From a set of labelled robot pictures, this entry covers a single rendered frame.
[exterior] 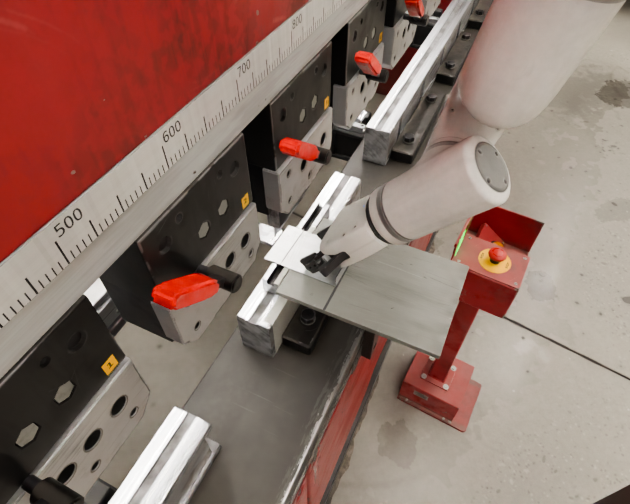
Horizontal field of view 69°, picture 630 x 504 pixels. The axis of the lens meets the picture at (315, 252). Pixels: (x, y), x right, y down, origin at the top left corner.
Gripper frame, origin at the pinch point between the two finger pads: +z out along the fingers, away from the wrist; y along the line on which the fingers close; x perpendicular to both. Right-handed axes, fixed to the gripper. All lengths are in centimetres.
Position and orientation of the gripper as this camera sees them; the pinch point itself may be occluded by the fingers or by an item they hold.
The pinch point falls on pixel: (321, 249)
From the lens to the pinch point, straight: 74.7
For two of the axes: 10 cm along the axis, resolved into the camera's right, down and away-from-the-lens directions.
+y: -4.3, 6.9, -5.9
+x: 6.9, 6.7, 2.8
